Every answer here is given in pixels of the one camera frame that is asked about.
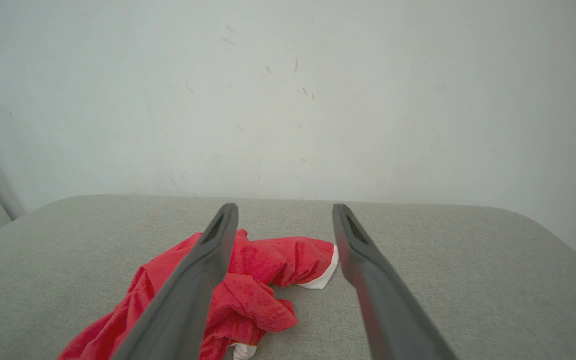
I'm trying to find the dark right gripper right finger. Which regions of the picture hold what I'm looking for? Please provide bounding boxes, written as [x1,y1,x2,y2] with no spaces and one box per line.
[332,203,459,360]

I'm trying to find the grey fabric sofa seat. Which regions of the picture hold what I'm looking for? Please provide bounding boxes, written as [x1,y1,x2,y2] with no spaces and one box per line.
[0,194,576,360]

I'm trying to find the red white Bulls shorts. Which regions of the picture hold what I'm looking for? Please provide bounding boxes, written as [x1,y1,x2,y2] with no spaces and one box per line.
[58,229,340,360]

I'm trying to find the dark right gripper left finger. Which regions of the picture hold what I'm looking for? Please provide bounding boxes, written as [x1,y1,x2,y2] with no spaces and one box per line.
[110,203,239,360]

